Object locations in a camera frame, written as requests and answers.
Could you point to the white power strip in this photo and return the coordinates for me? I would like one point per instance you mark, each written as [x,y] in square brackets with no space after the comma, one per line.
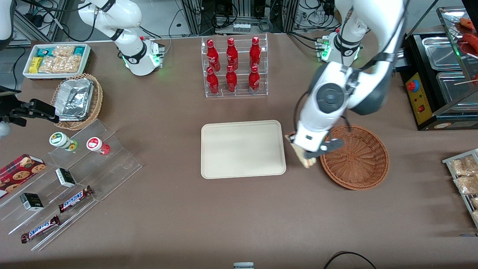
[242,27]

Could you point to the small black box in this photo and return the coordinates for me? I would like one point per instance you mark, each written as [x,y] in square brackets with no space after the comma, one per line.
[31,201]
[65,177]

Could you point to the red emergency stop button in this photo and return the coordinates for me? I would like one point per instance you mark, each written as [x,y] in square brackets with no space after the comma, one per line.
[412,86]

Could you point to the clear acrylic stepped display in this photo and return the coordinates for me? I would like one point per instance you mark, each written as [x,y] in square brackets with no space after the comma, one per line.
[112,164]

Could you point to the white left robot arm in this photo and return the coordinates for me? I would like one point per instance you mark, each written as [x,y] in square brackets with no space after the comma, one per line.
[388,30]

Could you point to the brown round wicker basket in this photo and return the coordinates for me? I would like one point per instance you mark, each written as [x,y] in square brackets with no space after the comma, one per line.
[358,164]

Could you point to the red cola bottle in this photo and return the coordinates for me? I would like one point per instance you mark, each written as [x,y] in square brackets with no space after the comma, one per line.
[213,56]
[254,80]
[232,54]
[255,52]
[231,80]
[212,82]

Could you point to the red lid snack cup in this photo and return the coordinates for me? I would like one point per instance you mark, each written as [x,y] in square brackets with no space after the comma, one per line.
[95,144]

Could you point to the glass food display case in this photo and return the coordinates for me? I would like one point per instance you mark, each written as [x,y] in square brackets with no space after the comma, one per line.
[453,18]

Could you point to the beige rectangular tray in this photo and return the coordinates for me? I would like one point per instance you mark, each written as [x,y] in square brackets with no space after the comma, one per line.
[242,149]

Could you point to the green lid snack cup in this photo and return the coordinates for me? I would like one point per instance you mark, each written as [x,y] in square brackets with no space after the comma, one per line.
[59,139]

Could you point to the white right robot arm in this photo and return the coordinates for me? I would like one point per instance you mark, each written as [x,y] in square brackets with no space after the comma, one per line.
[130,22]

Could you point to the red cookie box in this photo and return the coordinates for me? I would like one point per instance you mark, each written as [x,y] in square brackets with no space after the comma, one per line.
[18,173]

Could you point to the silver box with green light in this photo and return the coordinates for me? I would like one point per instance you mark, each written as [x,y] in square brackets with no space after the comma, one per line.
[399,59]

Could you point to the steel food pan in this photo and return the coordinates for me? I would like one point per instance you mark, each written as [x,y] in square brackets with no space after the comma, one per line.
[452,87]
[440,52]

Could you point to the small grey device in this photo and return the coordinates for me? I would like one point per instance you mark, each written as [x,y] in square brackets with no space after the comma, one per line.
[243,265]

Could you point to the silver foil tray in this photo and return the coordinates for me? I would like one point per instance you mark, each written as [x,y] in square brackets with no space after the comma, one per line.
[74,99]

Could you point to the clear bag of snacks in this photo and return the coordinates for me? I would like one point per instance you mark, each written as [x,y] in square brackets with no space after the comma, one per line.
[475,202]
[466,185]
[475,216]
[463,166]

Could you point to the clear acrylic bottle rack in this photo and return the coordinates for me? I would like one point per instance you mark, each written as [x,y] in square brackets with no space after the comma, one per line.
[241,93]

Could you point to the teal snack packet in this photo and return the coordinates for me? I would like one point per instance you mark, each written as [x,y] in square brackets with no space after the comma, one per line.
[79,50]
[44,51]

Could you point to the small clear cracker bag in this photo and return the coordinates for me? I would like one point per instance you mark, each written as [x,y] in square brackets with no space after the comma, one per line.
[63,51]

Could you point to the triangular sandwich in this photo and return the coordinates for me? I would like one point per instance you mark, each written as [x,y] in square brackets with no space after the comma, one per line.
[308,163]

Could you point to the snickers chocolate bar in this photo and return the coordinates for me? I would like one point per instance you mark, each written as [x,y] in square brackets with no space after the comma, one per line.
[40,228]
[74,199]

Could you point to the large clear cracker bag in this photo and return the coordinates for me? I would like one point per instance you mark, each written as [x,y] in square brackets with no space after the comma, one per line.
[61,64]

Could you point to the black food warmer appliance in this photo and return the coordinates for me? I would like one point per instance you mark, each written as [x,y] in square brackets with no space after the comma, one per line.
[429,123]

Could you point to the light wicker basket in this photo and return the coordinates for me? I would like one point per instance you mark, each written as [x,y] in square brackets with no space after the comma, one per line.
[98,101]

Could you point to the yellow snack packet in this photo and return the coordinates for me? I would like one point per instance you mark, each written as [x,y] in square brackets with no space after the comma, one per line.
[36,64]

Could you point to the white rectangular snack bin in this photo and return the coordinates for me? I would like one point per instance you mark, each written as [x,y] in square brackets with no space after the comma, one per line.
[56,76]

